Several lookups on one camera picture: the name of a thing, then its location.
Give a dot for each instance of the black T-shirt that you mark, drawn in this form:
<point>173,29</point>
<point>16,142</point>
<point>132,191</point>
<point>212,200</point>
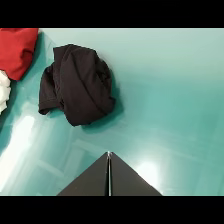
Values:
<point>80,86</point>

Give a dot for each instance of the white garment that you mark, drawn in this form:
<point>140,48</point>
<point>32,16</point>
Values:
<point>3,91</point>

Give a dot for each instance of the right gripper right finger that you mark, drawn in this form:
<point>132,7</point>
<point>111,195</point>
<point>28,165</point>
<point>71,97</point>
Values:
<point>128,182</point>

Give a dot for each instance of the red garment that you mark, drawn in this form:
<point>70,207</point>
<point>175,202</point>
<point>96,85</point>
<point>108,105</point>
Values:
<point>16,50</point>

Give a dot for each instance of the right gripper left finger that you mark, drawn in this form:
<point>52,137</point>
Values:
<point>91,181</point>

